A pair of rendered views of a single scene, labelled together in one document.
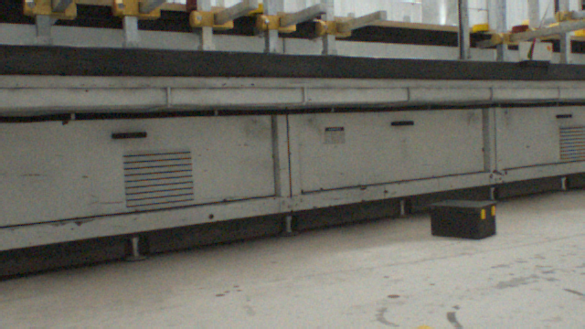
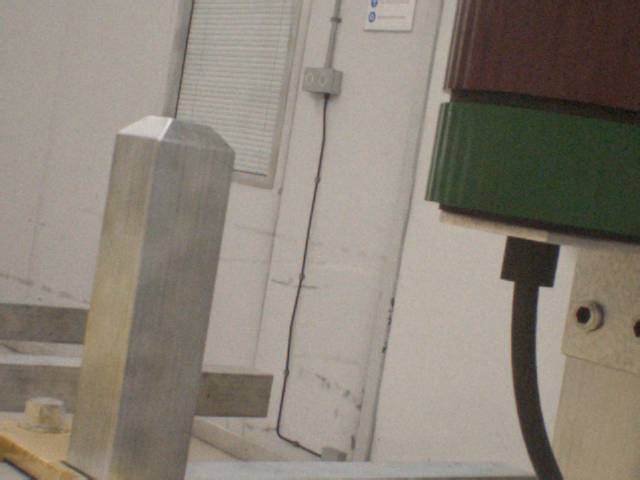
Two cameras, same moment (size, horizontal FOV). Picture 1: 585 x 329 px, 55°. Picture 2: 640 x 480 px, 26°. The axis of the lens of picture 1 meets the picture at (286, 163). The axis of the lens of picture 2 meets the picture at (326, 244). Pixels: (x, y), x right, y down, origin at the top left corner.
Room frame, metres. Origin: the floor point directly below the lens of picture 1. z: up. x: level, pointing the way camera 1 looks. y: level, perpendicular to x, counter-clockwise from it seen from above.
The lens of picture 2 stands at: (2.92, -0.92, 1.10)
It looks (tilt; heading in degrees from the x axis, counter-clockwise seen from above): 3 degrees down; 264
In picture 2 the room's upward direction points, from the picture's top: 9 degrees clockwise
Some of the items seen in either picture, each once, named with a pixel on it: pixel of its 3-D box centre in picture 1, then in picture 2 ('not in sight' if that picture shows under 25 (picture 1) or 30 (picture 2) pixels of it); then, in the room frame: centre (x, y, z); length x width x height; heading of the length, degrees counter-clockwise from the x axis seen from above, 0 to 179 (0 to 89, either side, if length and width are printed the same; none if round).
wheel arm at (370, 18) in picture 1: (345, 26); not in sight; (2.12, -0.24, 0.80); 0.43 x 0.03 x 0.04; 31
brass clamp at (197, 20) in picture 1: (210, 20); not in sight; (1.89, 0.23, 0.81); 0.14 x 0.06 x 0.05; 121
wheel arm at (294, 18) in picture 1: (287, 22); not in sight; (1.99, -0.03, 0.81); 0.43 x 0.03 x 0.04; 31
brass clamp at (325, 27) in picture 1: (333, 28); not in sight; (2.15, -0.20, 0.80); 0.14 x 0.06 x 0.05; 121
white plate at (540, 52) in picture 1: (536, 52); not in sight; (2.76, -1.23, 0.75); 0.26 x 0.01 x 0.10; 121
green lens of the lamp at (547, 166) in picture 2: not in sight; (564, 173); (2.83, -1.22, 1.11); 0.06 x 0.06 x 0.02
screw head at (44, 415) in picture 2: not in sight; (45, 414); (2.96, -1.52, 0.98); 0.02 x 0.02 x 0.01
